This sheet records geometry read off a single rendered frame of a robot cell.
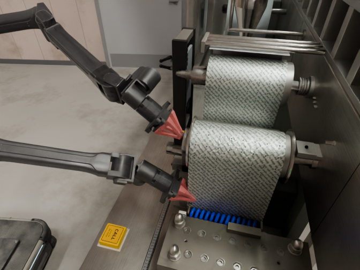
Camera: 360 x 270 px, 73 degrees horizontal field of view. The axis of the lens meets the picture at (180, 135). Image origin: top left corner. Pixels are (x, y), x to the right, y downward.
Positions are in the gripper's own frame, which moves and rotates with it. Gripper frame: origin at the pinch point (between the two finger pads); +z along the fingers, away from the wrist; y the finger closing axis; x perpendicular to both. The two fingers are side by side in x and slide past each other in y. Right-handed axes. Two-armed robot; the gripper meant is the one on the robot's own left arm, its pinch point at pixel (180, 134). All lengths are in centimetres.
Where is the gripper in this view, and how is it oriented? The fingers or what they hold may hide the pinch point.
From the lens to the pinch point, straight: 72.3
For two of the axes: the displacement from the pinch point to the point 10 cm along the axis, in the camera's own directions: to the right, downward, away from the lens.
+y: -2.5, 5.9, -7.7
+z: 7.5, 6.2, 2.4
